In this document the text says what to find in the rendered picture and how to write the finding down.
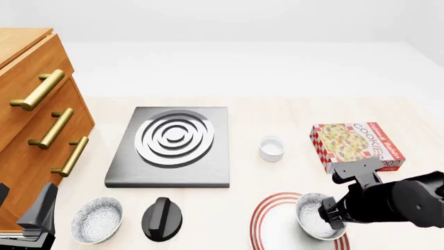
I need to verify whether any long brass drawer handle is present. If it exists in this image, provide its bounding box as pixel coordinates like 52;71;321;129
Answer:
9;69;66;113

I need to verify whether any medium brass drawer handle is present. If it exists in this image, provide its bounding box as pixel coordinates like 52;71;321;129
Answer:
28;107;75;150

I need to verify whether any large wooden drawer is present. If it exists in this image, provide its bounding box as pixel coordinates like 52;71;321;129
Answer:
0;33;75;153

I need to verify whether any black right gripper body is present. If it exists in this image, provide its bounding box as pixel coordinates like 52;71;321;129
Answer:
332;191;358;224

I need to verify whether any medium wooden drawer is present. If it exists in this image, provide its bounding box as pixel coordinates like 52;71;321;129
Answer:
0;76;86;209

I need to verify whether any small white ramekin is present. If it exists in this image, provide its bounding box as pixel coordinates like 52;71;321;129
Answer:
258;135;287;163

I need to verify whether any flat black stove plate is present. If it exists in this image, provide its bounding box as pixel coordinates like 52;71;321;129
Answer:
104;106;231;189

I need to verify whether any patterned black white bowl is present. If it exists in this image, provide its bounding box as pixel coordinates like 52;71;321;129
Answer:
71;196;124;245
295;192;348;242

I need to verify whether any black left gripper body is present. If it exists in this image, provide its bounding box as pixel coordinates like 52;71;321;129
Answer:
0;227;56;250

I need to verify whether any flat plate on black stalk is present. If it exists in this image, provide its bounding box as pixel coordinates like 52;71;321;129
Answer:
332;156;384;186

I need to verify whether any narrow wooden drawer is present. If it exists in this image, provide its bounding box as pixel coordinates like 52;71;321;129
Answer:
0;102;96;233

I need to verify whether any round black stove knob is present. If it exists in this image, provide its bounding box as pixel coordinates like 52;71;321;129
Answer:
141;197;183;242

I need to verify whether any printed cookies box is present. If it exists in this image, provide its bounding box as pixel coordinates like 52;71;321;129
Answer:
309;122;407;174

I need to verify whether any white plate with red rings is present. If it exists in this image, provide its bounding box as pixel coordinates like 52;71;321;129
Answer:
250;192;350;250

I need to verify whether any short brass drawer handle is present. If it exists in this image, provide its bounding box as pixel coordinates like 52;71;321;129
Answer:
50;135;89;178

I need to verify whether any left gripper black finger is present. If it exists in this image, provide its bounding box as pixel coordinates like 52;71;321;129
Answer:
16;181;58;237
0;183;10;208

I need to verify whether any wooden cabinet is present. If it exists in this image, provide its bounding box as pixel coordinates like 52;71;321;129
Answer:
0;27;96;233

